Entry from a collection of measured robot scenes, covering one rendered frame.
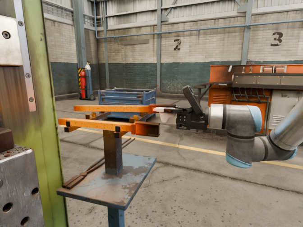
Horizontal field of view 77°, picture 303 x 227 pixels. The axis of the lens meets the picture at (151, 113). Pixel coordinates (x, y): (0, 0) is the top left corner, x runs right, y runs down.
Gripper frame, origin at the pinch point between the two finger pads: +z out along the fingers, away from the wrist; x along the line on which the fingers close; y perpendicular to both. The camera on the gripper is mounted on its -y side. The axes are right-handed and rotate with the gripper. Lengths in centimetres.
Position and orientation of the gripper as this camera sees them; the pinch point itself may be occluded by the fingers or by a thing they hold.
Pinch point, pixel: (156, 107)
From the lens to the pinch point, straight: 76.4
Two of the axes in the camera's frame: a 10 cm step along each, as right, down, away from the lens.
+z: -9.5, -0.6, 2.9
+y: 0.0, 9.8, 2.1
